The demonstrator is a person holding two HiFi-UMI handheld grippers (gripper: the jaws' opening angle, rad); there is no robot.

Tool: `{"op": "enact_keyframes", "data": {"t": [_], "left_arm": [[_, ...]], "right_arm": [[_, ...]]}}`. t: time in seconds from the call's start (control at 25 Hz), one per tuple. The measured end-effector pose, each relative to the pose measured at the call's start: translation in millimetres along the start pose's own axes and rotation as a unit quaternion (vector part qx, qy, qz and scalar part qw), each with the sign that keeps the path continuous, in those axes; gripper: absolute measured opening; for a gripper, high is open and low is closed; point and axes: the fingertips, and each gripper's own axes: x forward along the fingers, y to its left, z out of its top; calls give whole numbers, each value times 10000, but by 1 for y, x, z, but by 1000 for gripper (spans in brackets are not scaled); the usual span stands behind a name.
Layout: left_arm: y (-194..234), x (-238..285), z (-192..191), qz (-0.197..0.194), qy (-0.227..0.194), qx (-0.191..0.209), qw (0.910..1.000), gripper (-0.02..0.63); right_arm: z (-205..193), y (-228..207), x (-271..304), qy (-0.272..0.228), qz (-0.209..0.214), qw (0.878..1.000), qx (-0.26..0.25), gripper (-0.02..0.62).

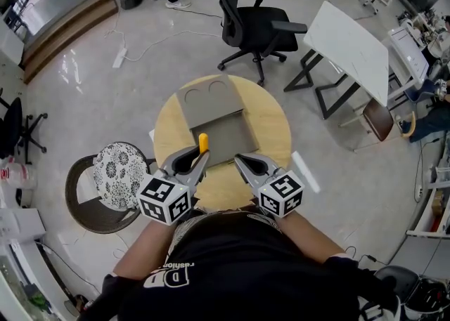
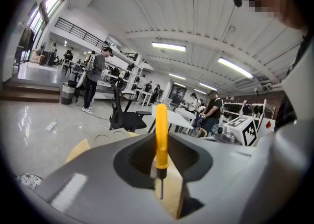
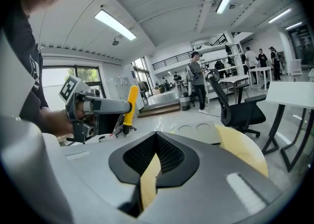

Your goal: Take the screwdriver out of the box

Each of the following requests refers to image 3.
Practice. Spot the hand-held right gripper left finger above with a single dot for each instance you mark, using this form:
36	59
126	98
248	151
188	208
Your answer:
98	164

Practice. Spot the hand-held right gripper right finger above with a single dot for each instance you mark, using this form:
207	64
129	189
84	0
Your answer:
216	169

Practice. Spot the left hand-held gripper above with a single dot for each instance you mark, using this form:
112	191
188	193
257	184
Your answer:
70	90

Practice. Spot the person's left forearm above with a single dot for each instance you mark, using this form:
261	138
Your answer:
47	118

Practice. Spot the person's left hand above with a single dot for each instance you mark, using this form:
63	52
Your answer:
62	123

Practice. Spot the white locker cabinet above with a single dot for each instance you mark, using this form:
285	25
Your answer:
117	88

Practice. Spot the round wooden table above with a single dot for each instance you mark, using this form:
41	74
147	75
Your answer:
240	144

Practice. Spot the raised platform step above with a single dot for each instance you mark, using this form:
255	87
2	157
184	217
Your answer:
159	110

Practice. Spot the large window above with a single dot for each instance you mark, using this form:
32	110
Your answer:
59	78

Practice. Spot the black office chair with headrest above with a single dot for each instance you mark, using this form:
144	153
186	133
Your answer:
235	115

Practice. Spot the round ceiling spotlight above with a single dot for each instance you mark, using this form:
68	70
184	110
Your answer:
115	42

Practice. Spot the grey waste bin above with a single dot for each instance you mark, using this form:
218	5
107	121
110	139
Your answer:
185	104

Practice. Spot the black balcony railing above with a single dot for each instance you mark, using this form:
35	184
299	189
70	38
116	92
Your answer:
171	60

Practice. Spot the ceiling light strips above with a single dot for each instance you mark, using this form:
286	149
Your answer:
115	24

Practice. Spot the person's black t-shirt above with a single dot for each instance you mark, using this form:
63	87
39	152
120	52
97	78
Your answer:
24	46

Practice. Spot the white table black legs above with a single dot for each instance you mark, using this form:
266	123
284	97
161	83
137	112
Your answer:
289	94

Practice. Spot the white metal shelving rack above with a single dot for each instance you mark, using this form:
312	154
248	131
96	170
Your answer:
220	46

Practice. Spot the black glass cabinet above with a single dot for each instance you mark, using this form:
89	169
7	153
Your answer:
301	44

